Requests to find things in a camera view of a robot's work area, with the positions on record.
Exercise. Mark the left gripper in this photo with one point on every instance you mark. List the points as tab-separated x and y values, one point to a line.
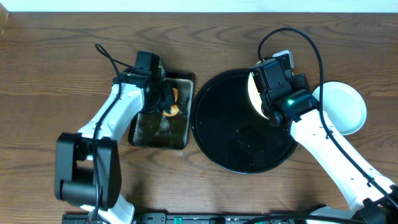
168	98

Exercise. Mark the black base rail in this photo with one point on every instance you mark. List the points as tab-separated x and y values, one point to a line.
162	218

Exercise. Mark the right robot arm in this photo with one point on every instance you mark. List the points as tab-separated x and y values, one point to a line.
319	121

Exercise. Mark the light green plate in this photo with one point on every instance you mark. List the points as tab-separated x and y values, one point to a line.
344	106

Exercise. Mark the black rectangular soapy tray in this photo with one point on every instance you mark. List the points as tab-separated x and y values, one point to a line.
155	130

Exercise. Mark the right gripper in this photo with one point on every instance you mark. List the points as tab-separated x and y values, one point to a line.
300	82

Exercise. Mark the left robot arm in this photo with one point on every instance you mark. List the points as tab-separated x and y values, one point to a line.
87	166

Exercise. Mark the yellow plate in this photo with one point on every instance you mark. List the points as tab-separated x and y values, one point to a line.
272	113

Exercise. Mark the green orange sponge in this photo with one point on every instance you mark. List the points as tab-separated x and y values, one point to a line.
173	110

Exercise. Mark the black round tray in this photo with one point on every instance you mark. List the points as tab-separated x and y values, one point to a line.
231	133

